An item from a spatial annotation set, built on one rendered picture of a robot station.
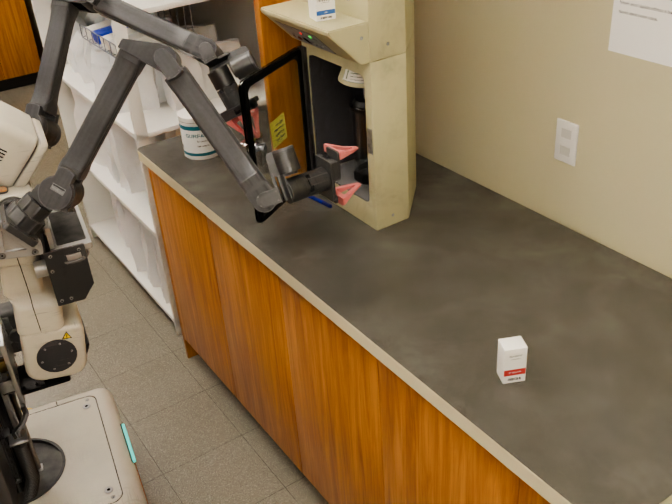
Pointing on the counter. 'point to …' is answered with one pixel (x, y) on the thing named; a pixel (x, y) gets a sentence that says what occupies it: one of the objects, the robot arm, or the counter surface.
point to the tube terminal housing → (384, 107)
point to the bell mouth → (350, 78)
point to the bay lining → (331, 106)
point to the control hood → (299, 10)
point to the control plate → (305, 36)
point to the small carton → (322, 10)
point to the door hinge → (308, 105)
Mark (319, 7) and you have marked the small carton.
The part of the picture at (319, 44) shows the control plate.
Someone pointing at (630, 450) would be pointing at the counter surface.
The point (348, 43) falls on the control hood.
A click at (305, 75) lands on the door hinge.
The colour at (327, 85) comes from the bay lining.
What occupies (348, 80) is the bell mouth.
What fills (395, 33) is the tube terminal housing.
